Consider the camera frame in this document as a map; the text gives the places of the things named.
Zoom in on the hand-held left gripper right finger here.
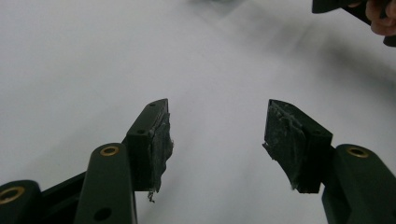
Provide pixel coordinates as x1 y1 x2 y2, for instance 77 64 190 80
262 99 333 194

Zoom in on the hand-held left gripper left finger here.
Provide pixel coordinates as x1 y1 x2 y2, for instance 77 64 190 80
125 98 175 203

